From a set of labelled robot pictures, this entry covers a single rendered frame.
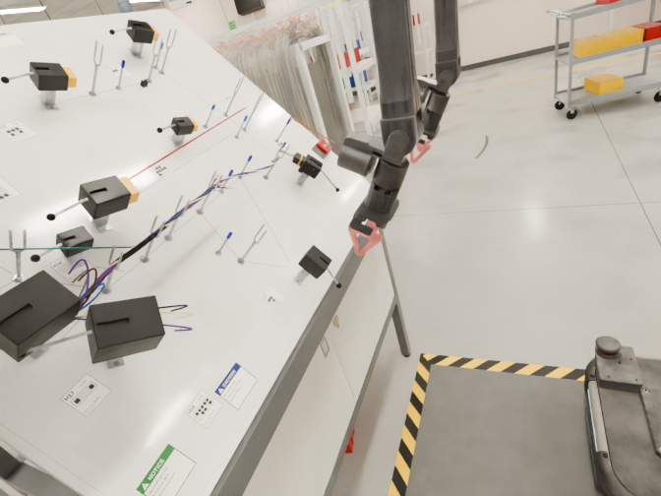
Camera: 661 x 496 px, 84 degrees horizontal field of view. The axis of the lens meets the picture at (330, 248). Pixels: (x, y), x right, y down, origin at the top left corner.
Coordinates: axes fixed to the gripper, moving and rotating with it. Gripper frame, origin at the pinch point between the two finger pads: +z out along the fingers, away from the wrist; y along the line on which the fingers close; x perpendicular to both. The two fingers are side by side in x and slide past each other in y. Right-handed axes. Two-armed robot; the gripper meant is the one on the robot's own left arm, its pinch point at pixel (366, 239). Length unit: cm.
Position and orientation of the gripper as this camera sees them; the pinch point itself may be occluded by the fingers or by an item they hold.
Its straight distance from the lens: 80.6
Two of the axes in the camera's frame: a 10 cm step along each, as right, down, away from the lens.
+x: 9.0, 4.0, -1.7
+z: -2.0, 7.3, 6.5
